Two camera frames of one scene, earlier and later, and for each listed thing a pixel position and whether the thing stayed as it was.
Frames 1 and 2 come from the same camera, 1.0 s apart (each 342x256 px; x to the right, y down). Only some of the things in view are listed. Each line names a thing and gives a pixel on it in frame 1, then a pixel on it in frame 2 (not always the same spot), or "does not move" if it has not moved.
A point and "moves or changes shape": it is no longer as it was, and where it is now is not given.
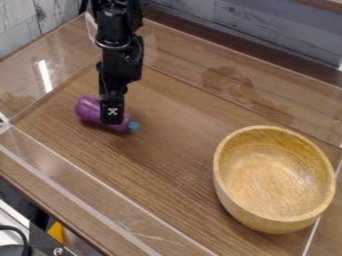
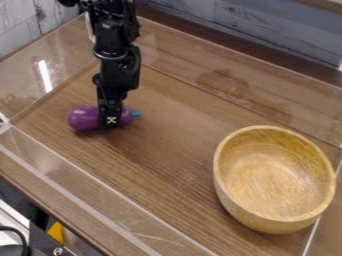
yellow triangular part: [56, 231] does not move
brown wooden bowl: [274, 177] does not move
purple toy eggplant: [87, 110] moves or changes shape
